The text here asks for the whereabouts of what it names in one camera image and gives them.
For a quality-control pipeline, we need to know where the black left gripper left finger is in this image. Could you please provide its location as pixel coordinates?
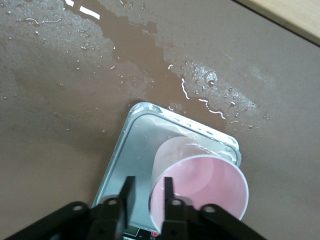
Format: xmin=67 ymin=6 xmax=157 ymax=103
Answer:
xmin=4 ymin=175 xmax=137 ymax=240

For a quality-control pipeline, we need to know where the silver digital kitchen scale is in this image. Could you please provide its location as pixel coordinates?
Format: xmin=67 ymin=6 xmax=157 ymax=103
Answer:
xmin=91 ymin=101 xmax=243 ymax=240

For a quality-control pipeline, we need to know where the brown table cover sheet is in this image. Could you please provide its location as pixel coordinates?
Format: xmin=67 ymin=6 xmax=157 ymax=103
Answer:
xmin=0 ymin=0 xmax=320 ymax=240

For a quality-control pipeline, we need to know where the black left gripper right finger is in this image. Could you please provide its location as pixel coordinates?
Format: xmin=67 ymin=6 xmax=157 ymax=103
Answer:
xmin=161 ymin=176 xmax=267 ymax=240

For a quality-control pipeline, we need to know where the large water spill puddle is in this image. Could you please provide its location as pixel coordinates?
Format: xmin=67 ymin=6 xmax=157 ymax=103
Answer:
xmin=62 ymin=0 xmax=261 ymax=131

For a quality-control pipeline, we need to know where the pink plastic cup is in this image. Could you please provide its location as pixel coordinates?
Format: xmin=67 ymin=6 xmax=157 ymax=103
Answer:
xmin=148 ymin=135 xmax=250 ymax=232

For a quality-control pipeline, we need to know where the wooden cutting board metal handle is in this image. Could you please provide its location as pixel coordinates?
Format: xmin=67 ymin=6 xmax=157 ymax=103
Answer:
xmin=234 ymin=0 xmax=320 ymax=46

